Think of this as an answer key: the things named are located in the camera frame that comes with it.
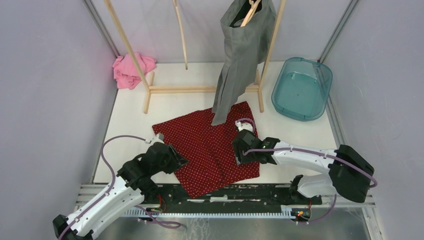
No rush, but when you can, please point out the pink cloth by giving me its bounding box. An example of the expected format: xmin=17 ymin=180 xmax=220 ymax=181
xmin=112 ymin=53 xmax=157 ymax=90

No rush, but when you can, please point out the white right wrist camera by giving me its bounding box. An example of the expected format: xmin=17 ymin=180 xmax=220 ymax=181
xmin=235 ymin=121 xmax=254 ymax=133

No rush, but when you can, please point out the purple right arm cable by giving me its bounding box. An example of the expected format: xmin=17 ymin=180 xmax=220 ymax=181
xmin=235 ymin=118 xmax=379 ymax=224

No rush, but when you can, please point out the wooden clothes rack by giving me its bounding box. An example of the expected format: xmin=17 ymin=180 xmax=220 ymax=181
xmin=103 ymin=0 xmax=286 ymax=114

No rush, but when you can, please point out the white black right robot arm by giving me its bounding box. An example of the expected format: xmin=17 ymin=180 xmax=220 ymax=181
xmin=232 ymin=129 xmax=378 ymax=204

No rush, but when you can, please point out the wooden clothes hanger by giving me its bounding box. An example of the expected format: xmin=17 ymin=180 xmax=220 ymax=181
xmin=240 ymin=0 xmax=261 ymax=27

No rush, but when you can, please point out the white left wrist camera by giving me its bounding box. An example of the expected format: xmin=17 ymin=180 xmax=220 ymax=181
xmin=144 ymin=133 xmax=164 ymax=145

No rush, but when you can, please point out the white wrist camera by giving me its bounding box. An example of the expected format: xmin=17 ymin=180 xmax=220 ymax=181
xmin=235 ymin=121 xmax=254 ymax=133
xmin=144 ymin=133 xmax=164 ymax=145

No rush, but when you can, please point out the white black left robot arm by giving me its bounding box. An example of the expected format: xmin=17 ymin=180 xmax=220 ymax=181
xmin=52 ymin=142 xmax=189 ymax=240

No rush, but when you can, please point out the grey pleated skirt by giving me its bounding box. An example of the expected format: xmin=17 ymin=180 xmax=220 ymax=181
xmin=211 ymin=0 xmax=276 ymax=126

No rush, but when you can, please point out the teal plastic basket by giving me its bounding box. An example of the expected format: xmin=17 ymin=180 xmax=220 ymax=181
xmin=271 ymin=57 xmax=333 ymax=122

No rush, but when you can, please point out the red polka dot cloth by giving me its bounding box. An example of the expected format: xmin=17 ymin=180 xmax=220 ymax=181
xmin=152 ymin=101 xmax=260 ymax=199

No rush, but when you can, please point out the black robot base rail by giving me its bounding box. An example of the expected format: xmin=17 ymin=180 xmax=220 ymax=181
xmin=140 ymin=183 xmax=323 ymax=214

